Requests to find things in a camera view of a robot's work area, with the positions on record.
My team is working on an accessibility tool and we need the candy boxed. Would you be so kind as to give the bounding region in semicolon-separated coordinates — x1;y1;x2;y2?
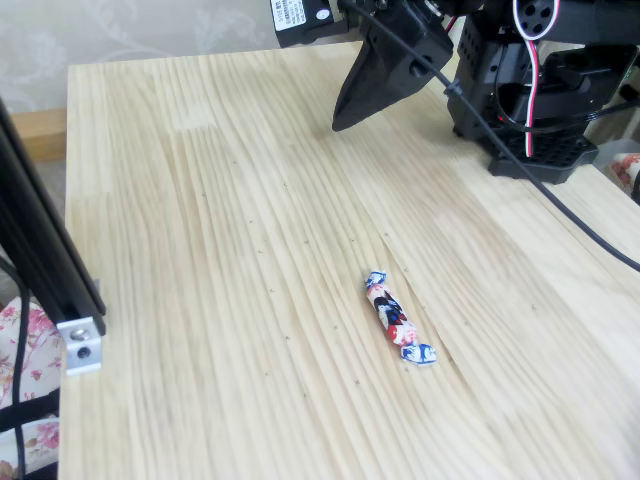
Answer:
363;270;436;367

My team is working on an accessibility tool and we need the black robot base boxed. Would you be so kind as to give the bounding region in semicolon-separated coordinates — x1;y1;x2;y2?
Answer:
446;19;600;186

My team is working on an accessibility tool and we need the pink floral fabric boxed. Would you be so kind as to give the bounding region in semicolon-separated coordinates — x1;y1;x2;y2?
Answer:
0;294;66;480
606;152;640;202

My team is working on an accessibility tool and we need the brown wooden board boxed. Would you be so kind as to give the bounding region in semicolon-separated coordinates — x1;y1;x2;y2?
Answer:
13;107;69;162

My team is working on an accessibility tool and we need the black camera cable with ferrite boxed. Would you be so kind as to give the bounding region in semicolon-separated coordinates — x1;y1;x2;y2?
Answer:
339;0;640;274

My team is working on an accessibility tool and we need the black camera with white label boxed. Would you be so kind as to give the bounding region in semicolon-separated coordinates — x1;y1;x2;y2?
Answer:
269;0;362;49

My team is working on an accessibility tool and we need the red white black servo wire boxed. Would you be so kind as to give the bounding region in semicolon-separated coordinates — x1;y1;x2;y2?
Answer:
512;0;546;159

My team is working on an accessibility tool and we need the black power cable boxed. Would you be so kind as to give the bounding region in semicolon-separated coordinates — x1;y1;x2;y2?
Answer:
494;97;640;134

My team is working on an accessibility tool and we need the silver corner bracket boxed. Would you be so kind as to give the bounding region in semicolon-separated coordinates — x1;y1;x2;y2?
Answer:
55;315;104;379

